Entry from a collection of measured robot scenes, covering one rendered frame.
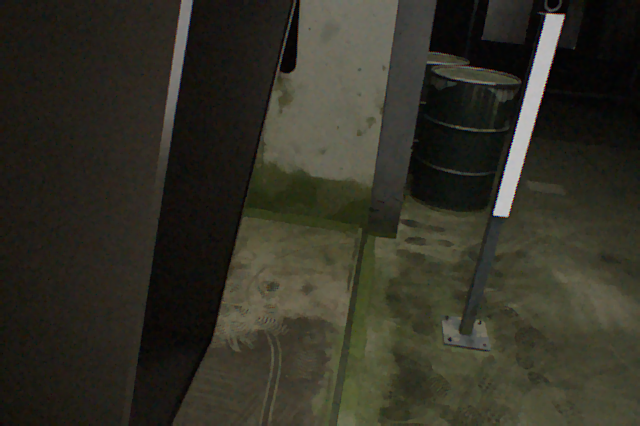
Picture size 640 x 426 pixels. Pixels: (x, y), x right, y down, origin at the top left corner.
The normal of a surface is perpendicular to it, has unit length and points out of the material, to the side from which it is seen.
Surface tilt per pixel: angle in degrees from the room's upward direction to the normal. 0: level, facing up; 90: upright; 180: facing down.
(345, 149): 90
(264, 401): 0
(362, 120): 90
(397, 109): 90
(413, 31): 90
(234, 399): 0
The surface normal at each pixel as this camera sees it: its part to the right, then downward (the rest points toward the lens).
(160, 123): -0.11, 0.44
